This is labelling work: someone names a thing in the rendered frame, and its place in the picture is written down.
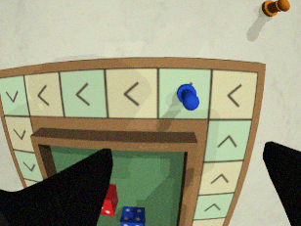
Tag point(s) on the orange game pawn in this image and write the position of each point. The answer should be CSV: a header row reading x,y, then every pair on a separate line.
x,y
271,8

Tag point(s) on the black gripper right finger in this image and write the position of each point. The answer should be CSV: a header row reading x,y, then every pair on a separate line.
x,y
284,167

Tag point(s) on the red die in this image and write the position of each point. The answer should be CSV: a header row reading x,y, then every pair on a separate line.
x,y
109,207

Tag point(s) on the blue pawn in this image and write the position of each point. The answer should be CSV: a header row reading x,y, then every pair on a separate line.
x,y
188,96

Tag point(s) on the blue die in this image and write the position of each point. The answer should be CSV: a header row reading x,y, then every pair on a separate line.
x,y
133,216

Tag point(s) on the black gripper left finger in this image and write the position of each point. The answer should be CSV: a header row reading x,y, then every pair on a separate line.
x,y
72,197

